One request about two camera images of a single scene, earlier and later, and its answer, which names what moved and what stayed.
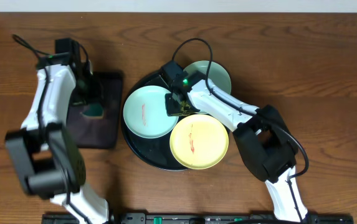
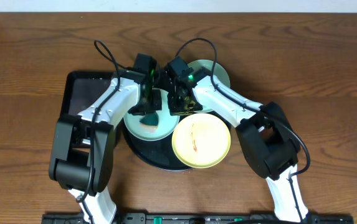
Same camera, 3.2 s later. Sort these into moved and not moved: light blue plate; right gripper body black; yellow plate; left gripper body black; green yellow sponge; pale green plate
Moved: green yellow sponge; left gripper body black
Not moved: light blue plate; yellow plate; pale green plate; right gripper body black
